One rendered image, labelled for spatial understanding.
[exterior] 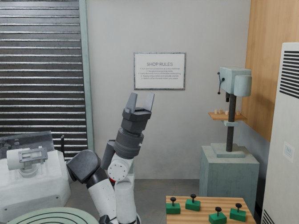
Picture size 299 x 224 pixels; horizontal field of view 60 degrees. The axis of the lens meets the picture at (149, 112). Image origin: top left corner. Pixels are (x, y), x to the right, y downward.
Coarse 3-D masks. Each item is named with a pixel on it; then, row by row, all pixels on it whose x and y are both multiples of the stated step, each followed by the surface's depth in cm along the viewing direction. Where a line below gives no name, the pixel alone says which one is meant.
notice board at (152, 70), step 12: (144, 60) 317; (156, 60) 317; (168, 60) 317; (180, 60) 317; (144, 72) 321; (156, 72) 321; (168, 72) 321; (180, 72) 321; (144, 84) 324; (156, 84) 324; (168, 84) 324; (180, 84) 324
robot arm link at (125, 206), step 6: (120, 198) 88; (126, 198) 88; (132, 198) 90; (120, 204) 89; (126, 204) 89; (132, 204) 90; (120, 210) 89; (126, 210) 89; (132, 210) 90; (120, 216) 90; (126, 216) 89; (132, 216) 90; (114, 222) 93; (120, 222) 90; (126, 222) 90; (132, 222) 91
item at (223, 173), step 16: (224, 80) 249; (240, 80) 216; (208, 112) 284; (224, 112) 284; (224, 144) 281; (208, 160) 250; (224, 160) 250; (240, 160) 250; (256, 160) 250; (208, 176) 250; (224, 176) 249; (240, 176) 249; (256, 176) 248; (208, 192) 254; (224, 192) 253; (240, 192) 253
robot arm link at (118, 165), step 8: (112, 144) 87; (104, 152) 88; (112, 152) 87; (120, 152) 84; (128, 152) 83; (136, 152) 85; (104, 160) 88; (112, 160) 85; (120, 160) 84; (128, 160) 85; (104, 168) 88; (112, 168) 83; (120, 168) 83; (128, 168) 84; (112, 176) 84; (120, 176) 83
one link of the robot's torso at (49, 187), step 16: (0, 144) 100; (16, 144) 101; (32, 144) 103; (48, 144) 104; (0, 160) 94; (48, 160) 98; (64, 160) 102; (0, 176) 89; (16, 176) 90; (32, 176) 91; (48, 176) 93; (64, 176) 95; (0, 192) 86; (16, 192) 87; (32, 192) 89; (48, 192) 91; (64, 192) 96; (0, 208) 86; (16, 208) 89; (32, 208) 92
